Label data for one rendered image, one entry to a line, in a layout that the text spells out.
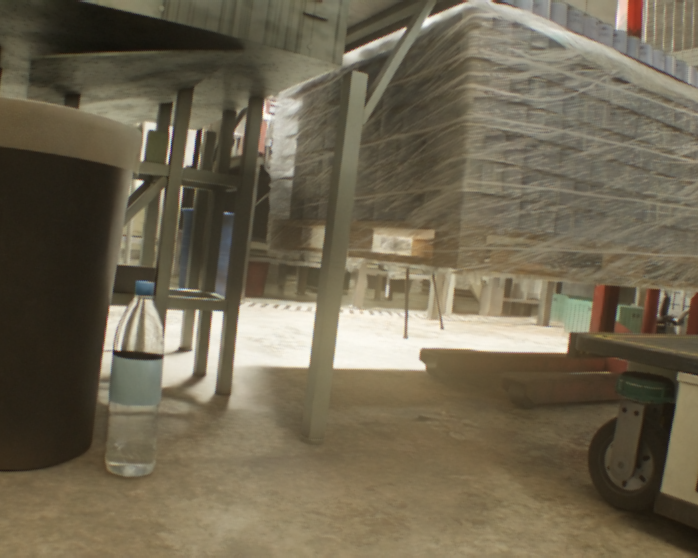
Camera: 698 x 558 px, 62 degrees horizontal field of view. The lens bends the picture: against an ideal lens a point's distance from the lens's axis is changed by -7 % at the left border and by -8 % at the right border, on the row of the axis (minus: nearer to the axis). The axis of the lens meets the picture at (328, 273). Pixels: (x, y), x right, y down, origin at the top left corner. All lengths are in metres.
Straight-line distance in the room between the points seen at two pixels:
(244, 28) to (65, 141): 0.45
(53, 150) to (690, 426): 1.09
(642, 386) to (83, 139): 1.04
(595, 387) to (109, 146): 1.75
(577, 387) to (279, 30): 1.49
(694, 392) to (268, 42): 1.00
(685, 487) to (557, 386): 1.04
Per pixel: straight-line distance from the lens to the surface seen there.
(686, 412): 1.10
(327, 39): 1.34
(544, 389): 2.05
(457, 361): 2.37
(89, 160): 1.04
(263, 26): 1.28
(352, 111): 1.35
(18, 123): 1.00
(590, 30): 1.93
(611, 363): 3.02
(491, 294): 6.13
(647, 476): 1.26
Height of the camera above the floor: 0.41
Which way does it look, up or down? 2 degrees down
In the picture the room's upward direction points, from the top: 7 degrees clockwise
